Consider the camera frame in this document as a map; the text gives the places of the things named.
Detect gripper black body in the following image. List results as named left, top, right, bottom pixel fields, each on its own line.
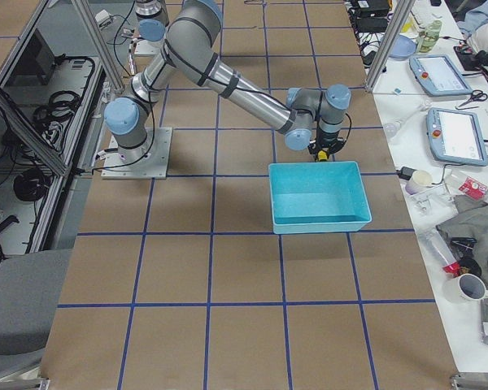
left=307, top=129, right=346, bottom=154

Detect yellow beetle toy car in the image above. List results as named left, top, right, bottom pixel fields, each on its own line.
left=316, top=150, right=329, bottom=162

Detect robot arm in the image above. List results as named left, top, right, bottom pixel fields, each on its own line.
left=135, top=0, right=169, bottom=42
left=104, top=1, right=351, bottom=164

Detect teal plastic bin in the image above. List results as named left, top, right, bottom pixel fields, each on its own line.
left=268, top=161, right=372, bottom=235

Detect paper cup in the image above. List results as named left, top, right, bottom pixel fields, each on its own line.
left=405, top=170, right=433, bottom=195

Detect blue plate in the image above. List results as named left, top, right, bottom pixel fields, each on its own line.
left=389, top=34, right=416, bottom=60

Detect lower teach pendant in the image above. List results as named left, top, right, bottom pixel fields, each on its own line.
left=426, top=108, right=488, bottom=167

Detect teach pendant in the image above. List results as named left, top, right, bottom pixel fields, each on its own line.
left=408, top=54, right=473, bottom=97
left=426, top=108, right=488, bottom=167

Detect upper teach pendant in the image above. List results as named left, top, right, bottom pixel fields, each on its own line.
left=408, top=54, right=473, bottom=97

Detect scissors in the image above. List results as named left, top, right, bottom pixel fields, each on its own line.
left=455, top=89, right=488, bottom=110

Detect grey cloth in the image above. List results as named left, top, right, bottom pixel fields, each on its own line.
left=436, top=195, right=488, bottom=345

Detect white mug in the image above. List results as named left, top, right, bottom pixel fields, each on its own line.
left=442, top=274, right=488, bottom=303

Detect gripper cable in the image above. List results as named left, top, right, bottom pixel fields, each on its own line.
left=333, top=113, right=353, bottom=154

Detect aluminium frame post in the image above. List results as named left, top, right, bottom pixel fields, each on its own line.
left=364, top=0, right=415, bottom=93

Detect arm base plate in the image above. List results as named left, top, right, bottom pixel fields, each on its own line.
left=133, top=40, right=161, bottom=57
left=101, top=126, right=172, bottom=180

